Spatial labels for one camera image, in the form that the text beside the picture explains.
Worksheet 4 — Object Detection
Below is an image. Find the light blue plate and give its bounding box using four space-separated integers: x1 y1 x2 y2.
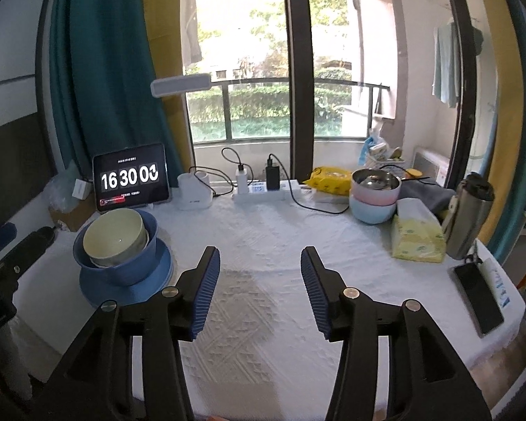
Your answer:
78 238 176 308

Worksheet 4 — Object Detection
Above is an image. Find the cream green bowl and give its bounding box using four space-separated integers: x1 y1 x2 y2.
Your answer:
82 208 149 268

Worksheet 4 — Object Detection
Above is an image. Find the black smartphone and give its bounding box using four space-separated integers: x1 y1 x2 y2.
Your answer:
453 262 505 335

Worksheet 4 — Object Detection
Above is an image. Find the clear plastic bag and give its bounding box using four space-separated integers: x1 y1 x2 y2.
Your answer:
43 161 80 213

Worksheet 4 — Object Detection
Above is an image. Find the cardboard box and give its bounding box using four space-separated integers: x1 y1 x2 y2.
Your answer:
48 193 96 232

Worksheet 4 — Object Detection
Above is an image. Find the small white box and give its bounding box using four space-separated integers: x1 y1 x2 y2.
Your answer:
72 179 93 201

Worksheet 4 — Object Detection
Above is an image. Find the yellow tissue pack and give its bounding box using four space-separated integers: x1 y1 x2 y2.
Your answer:
390 198 446 263

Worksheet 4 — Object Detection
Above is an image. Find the white lace tablecloth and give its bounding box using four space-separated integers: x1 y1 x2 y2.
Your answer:
8 187 526 421

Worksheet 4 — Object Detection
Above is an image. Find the tablet showing clock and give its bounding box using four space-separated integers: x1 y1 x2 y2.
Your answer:
92 142 172 213

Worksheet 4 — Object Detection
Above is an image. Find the light blue steel bowl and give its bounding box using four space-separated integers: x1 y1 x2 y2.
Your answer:
349 196 396 224

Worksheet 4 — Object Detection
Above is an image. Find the steel thermos bottle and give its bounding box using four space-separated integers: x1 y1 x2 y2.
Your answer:
442 172 495 260

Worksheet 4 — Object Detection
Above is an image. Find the grey folded cloth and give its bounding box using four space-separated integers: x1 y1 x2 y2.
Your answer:
399 178 456 216

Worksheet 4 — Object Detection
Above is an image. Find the pink steel bowl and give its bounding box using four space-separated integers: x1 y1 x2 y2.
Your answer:
351 168 402 206

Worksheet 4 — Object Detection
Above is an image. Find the white microwave oven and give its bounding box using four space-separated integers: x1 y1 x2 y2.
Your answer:
411 147 450 186

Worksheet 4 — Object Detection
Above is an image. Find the white desk lamp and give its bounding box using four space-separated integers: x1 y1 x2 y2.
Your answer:
150 73 214 210

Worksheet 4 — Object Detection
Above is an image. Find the yellow wet wipes pack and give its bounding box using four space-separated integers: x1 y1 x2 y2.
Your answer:
304 166 352 196

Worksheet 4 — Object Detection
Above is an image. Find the white storage basket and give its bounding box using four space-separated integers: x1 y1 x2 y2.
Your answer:
366 142 405 168

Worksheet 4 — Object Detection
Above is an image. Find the white power strip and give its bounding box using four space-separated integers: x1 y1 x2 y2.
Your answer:
232 180 302 203

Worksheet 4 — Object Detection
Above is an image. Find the white phone charger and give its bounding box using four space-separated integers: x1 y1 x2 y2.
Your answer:
235 163 250 195

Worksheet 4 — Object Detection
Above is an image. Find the black power adapter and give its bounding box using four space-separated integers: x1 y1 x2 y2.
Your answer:
265 165 280 191

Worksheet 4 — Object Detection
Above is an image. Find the hanging light shirt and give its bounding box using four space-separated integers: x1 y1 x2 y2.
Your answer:
432 22 461 108

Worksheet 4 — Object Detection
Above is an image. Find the white balcony railing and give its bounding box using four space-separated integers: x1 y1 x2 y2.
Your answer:
186 77 390 145

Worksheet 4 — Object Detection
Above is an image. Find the yellow right curtain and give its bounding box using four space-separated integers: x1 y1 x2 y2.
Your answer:
478 0 524 244

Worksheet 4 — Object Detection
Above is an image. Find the black charger cable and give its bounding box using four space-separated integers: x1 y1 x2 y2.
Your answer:
267 152 351 216

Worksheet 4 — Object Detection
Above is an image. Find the dark window frame post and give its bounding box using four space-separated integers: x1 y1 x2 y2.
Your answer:
285 0 314 181

